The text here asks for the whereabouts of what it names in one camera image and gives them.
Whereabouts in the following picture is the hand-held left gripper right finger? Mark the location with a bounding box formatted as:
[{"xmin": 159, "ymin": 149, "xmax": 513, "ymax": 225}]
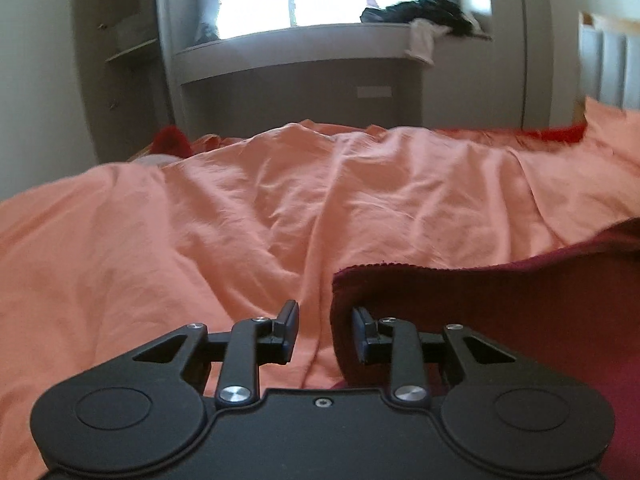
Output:
[{"xmin": 350, "ymin": 306, "xmax": 519, "ymax": 407}]

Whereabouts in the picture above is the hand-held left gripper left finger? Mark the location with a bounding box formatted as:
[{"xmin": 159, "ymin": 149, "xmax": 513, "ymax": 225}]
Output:
[{"xmin": 132, "ymin": 300, "xmax": 301, "ymax": 409}]

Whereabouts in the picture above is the maroon long-sleeve shirt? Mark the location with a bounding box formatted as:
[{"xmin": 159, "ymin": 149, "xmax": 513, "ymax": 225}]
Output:
[{"xmin": 330, "ymin": 217, "xmax": 640, "ymax": 480}]

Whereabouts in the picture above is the pile of dark clothes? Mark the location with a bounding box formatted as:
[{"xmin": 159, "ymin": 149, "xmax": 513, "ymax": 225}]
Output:
[{"xmin": 360, "ymin": 0, "xmax": 494, "ymax": 39}]

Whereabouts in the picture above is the orange blanket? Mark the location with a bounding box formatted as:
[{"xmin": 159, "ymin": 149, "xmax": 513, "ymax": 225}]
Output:
[{"xmin": 0, "ymin": 119, "xmax": 640, "ymax": 480}]

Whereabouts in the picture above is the red fluffy object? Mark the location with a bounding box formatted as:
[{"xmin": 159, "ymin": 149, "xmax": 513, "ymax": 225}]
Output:
[{"xmin": 150, "ymin": 125, "xmax": 197, "ymax": 158}]

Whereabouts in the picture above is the open grey wardrobe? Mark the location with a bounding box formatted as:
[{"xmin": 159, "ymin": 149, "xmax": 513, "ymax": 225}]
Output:
[{"xmin": 72, "ymin": 0, "xmax": 176, "ymax": 163}]

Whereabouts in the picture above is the red cloth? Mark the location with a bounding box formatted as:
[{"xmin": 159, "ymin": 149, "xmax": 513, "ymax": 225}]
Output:
[{"xmin": 435, "ymin": 124, "xmax": 587, "ymax": 147}]

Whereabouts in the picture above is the grey window seat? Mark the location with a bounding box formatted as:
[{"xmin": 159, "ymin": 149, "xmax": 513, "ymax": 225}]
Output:
[{"xmin": 172, "ymin": 22, "xmax": 495, "ymax": 133}]

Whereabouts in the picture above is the closed grey wardrobe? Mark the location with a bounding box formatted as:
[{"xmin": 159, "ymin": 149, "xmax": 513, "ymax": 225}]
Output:
[{"xmin": 420, "ymin": 0, "xmax": 553, "ymax": 132}]

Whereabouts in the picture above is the white cloth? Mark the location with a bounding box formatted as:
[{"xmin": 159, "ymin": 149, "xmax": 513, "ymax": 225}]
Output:
[{"xmin": 404, "ymin": 17, "xmax": 452, "ymax": 67}]

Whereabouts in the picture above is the dark item on sill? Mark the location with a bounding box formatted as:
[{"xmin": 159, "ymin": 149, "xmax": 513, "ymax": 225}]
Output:
[{"xmin": 194, "ymin": 20, "xmax": 221, "ymax": 45}]

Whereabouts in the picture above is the orange pillow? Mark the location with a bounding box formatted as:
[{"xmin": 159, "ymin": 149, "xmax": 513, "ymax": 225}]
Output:
[{"xmin": 582, "ymin": 96, "xmax": 640, "ymax": 171}]

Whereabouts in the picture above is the grey padded headboard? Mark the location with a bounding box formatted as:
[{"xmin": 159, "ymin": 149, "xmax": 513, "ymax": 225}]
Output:
[{"xmin": 577, "ymin": 10, "xmax": 640, "ymax": 112}]

